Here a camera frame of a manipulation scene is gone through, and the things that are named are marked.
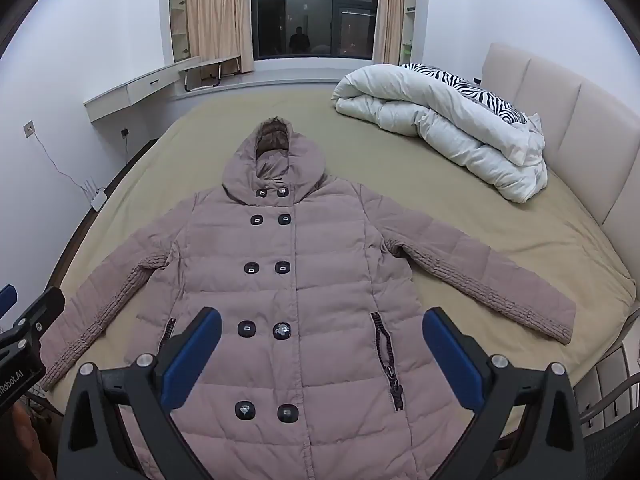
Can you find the small folding table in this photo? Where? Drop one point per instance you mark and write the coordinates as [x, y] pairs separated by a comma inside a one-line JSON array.
[[207, 67]]

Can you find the white nightstand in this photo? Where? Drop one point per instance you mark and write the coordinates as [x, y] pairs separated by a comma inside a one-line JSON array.
[[602, 385]]

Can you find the white wall shelves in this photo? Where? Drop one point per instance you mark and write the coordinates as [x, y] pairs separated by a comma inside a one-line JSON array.
[[409, 20]]

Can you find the dark wicker chair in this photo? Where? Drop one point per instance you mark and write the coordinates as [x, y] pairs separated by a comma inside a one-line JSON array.
[[615, 440]]

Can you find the wall socket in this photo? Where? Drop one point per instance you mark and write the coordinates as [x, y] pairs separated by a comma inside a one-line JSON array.
[[29, 129]]

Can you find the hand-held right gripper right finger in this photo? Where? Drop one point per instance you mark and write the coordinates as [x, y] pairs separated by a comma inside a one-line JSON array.
[[452, 357]]

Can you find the white folded duvet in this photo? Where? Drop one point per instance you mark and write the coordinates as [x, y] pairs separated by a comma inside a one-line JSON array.
[[425, 105]]

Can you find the bed with khaki sheet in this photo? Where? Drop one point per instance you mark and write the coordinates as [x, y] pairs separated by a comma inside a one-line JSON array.
[[400, 170]]

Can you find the dark window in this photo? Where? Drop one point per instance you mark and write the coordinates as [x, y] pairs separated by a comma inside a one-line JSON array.
[[320, 10]]

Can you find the white router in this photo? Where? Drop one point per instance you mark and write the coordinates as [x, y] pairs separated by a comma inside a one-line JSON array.
[[97, 199]]

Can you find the beige padded headboard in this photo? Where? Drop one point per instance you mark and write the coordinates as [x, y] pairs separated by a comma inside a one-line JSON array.
[[565, 125]]

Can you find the white open shelf cabinet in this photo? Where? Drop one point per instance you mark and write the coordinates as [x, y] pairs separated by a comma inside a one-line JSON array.
[[177, 10]]

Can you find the white wall desk with drawer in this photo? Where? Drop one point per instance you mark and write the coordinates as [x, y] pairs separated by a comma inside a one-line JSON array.
[[135, 85]]

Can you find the beige curtain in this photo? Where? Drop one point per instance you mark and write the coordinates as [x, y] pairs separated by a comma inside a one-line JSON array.
[[217, 15], [390, 15]]

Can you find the zebra print pillow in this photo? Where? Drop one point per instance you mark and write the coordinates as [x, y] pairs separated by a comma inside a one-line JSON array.
[[482, 92]]

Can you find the mauve hooded puffer coat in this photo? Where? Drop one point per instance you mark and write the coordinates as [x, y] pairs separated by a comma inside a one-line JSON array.
[[325, 270]]

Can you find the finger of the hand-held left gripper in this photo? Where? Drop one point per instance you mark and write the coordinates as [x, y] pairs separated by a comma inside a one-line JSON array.
[[42, 307], [7, 300]]

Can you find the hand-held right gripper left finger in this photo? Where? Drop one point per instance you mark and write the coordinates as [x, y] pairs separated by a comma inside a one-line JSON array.
[[192, 360]]

